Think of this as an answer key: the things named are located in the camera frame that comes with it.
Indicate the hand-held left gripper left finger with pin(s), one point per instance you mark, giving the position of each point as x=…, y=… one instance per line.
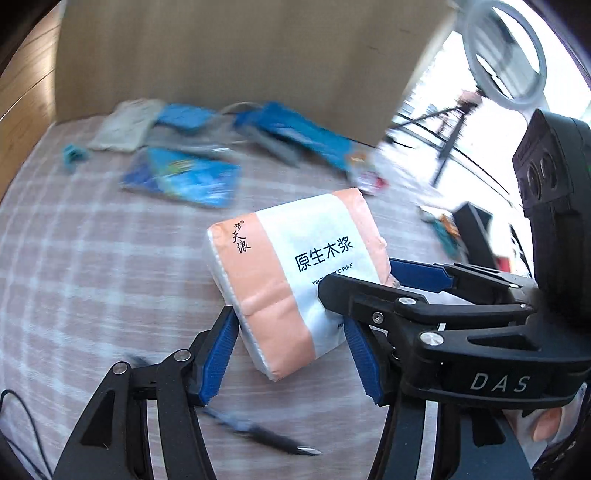
x=217, y=360

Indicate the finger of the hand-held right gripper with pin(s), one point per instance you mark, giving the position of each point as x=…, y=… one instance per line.
x=360, y=295
x=420, y=274

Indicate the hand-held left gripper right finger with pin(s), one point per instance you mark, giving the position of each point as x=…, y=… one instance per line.
x=364, y=364

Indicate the orange white tissue pack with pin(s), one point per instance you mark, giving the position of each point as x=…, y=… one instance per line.
x=286, y=258

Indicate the person's right hand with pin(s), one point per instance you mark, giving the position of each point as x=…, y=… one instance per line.
x=547, y=424

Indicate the teal clothespin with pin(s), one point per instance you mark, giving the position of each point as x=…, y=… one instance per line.
x=445, y=235

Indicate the orange crinkled packet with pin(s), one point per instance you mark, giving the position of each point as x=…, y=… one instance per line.
x=434, y=213

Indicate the dark blue pen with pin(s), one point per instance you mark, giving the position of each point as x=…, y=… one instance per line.
x=268, y=436

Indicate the red white creamer packet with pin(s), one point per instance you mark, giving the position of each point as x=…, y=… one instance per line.
x=369, y=177

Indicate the black tripod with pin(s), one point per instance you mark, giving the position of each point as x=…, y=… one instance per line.
x=447, y=147

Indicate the pink plaid blanket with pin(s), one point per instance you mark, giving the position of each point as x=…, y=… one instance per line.
x=115, y=277

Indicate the large blue packet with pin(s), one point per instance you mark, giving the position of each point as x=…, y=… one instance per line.
x=304, y=134

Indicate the small blue packet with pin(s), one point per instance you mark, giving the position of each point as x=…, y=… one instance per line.
x=184, y=177

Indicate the light blue packet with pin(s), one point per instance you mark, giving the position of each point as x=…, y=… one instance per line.
x=184, y=117

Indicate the small teal clip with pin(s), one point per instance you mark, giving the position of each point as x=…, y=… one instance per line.
x=74, y=154

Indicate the white flat packet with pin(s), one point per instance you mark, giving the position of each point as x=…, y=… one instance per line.
x=124, y=124

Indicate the light wooden board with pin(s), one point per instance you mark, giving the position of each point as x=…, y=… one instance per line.
x=231, y=55

